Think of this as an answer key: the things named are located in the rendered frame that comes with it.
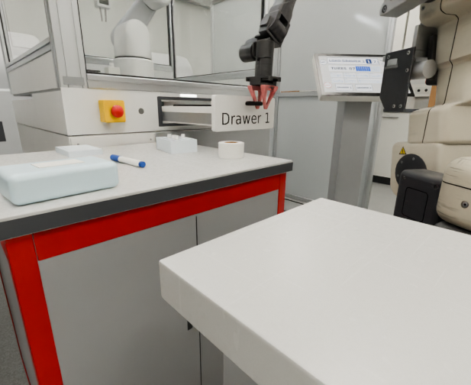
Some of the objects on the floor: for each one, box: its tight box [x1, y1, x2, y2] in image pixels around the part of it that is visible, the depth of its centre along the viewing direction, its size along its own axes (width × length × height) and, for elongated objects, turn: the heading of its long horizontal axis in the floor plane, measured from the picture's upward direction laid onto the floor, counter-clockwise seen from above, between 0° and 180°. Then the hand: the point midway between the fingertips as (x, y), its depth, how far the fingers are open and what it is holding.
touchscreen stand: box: [327, 101, 372, 207], centre depth 178 cm, size 50×45×102 cm
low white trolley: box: [0, 142, 293, 385], centre depth 85 cm, size 58×62×76 cm
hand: (261, 106), depth 96 cm, fingers open, 3 cm apart
